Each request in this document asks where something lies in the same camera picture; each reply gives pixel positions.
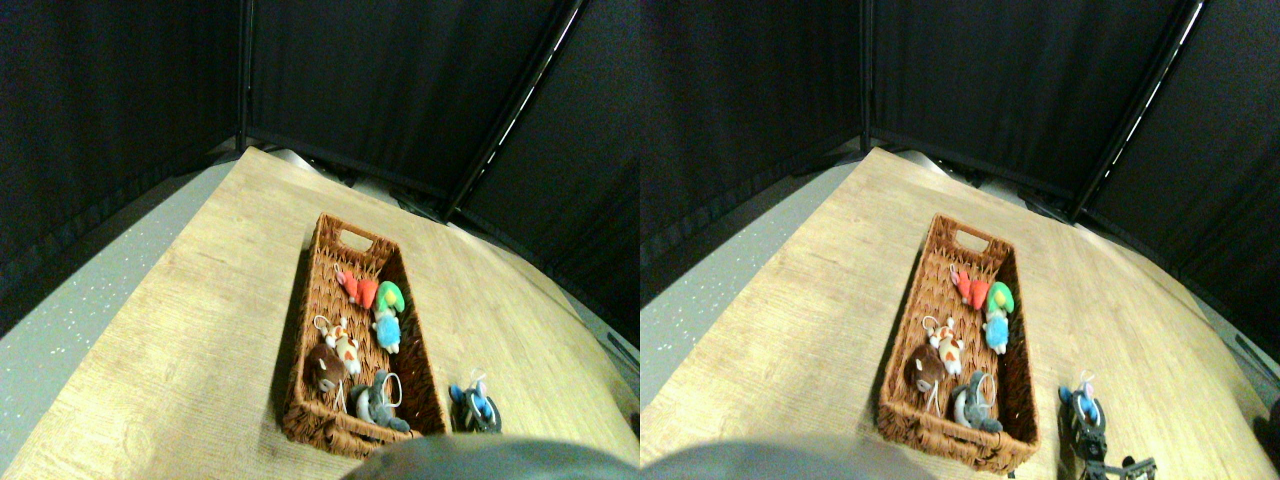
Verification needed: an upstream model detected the bright blue plush toy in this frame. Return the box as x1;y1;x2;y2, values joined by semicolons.
450;372;493;421
1060;372;1103;425

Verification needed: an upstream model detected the black curtain stand pole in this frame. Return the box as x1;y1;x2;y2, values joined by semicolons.
1066;0;1209;218
442;0;588;218
857;0;877;153
237;0;256;153

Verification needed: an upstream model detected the brown plush toy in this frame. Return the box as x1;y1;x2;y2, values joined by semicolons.
305;343;346;401
903;345;946;401

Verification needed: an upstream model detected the brown wicker basket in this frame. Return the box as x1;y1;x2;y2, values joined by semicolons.
281;213;450;459
877;214;1040;474

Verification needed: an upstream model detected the black bracket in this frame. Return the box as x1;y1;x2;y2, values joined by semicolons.
1105;456;1159;480

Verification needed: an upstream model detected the grey plush toy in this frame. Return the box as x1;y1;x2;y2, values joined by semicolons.
950;372;1004;434
352;370;413;433

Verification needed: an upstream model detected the grey curtain stand foot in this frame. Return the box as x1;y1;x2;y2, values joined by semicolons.
350;172;451;219

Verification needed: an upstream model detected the orange white plush toy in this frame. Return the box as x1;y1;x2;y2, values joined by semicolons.
922;316;967;378
313;315;363;378

